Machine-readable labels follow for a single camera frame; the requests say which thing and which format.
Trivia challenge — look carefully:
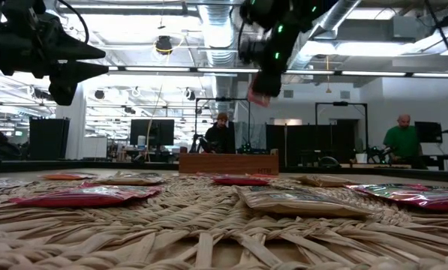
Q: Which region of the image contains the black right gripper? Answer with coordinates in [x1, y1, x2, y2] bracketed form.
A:
[251, 48, 292, 98]

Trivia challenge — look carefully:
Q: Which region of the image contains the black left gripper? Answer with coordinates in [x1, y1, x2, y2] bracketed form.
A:
[0, 10, 110, 107]

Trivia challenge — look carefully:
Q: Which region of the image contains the orange peach tea packet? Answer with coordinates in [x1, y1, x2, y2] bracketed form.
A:
[247, 86, 272, 109]
[38, 172, 98, 182]

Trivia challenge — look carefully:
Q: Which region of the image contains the red strawberry tea packet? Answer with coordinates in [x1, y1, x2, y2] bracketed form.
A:
[8, 184, 164, 209]
[346, 182, 431, 193]
[211, 174, 272, 187]
[358, 188, 448, 213]

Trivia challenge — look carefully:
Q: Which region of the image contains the beige vanilla tea packet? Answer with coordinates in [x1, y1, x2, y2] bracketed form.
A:
[237, 185, 373, 218]
[95, 171, 167, 186]
[293, 174, 360, 188]

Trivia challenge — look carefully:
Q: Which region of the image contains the wooden tea organizer box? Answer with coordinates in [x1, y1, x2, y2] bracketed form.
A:
[178, 148, 280, 176]

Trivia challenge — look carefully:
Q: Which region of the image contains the flat foil tea packet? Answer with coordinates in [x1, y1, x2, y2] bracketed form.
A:
[0, 178, 32, 191]

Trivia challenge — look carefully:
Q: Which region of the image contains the long ceiling light bar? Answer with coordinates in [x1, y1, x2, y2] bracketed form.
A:
[107, 65, 448, 79]

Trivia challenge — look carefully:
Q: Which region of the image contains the black partition panel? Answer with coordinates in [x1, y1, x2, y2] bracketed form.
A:
[264, 118, 359, 168]

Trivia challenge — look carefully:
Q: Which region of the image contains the tall black cabinet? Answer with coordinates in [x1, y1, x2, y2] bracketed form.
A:
[29, 116, 71, 161]

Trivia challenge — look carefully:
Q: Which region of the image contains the white cabinet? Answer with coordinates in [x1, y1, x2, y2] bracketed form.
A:
[82, 135, 109, 160]

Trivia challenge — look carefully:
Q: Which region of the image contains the black computer monitor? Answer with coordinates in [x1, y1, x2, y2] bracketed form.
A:
[128, 118, 176, 149]

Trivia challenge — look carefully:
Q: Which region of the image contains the white plant pot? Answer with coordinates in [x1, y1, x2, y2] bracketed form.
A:
[353, 137, 368, 164]

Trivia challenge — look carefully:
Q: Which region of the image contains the round woven straw mat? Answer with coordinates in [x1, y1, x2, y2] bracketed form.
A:
[0, 174, 448, 270]

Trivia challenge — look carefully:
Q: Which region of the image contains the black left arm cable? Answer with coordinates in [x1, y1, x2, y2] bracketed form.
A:
[56, 0, 91, 45]

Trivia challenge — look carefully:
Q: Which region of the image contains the black metal frame stand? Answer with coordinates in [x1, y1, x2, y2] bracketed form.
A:
[314, 100, 369, 161]
[194, 97, 252, 155]

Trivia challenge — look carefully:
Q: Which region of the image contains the yellow hanging cord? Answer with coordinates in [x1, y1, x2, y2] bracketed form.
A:
[324, 55, 332, 95]

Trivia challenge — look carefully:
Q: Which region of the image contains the silver ventilation duct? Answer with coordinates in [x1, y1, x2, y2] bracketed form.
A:
[196, 0, 244, 121]
[309, 0, 363, 42]

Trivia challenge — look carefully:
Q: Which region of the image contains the black table frame rail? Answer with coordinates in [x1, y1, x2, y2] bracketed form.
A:
[0, 159, 448, 185]

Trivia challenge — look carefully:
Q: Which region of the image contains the black wall monitor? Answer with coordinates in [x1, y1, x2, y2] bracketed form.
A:
[413, 121, 443, 144]

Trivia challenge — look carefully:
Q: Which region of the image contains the thin black overhead cable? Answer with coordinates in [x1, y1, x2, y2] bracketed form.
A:
[424, 0, 448, 75]

